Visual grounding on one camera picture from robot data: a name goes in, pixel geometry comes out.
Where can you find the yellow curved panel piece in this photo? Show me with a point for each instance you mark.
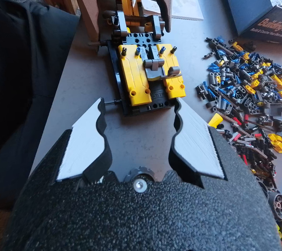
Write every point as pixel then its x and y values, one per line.
pixel 214 120

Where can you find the pile of small brick parts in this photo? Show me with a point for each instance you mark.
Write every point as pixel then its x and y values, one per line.
pixel 238 83

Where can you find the yellow black brick model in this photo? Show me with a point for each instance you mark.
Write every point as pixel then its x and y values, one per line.
pixel 132 78

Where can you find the grey desk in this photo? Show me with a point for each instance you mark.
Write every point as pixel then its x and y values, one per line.
pixel 136 136

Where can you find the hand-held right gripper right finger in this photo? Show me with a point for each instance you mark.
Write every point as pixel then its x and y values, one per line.
pixel 193 145

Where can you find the blue cardboard kit box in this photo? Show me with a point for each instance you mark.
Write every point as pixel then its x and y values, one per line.
pixel 242 1

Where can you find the grey sprocket wheel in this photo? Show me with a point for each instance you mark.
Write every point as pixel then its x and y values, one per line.
pixel 131 172

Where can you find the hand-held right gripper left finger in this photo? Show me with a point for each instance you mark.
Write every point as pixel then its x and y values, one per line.
pixel 83 149

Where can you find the person's black trousers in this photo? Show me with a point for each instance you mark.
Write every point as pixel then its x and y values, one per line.
pixel 26 78

